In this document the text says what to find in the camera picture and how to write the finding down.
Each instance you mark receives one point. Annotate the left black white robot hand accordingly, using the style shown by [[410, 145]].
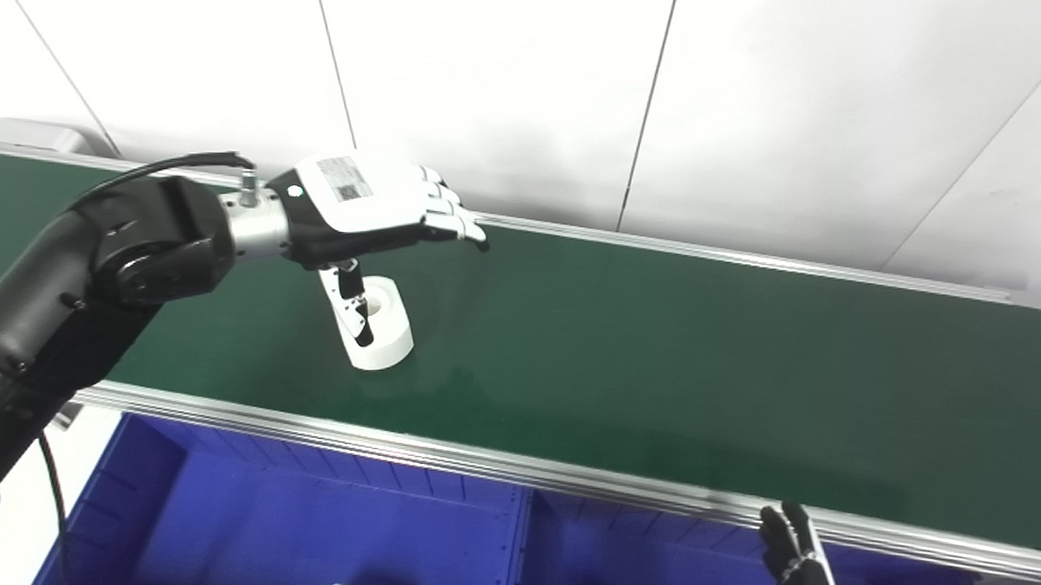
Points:
[[361, 203]]

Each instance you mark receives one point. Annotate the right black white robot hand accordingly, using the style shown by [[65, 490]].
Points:
[[794, 551]]

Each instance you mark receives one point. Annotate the blue plastic bin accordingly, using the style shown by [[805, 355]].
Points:
[[278, 535], [651, 556]]

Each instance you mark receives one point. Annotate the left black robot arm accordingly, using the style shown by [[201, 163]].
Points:
[[79, 291]]

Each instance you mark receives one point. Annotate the green conveyor belt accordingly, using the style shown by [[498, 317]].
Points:
[[661, 348], [492, 462]]

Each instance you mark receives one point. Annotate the grey conveyor end cover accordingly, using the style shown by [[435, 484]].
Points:
[[34, 136]]

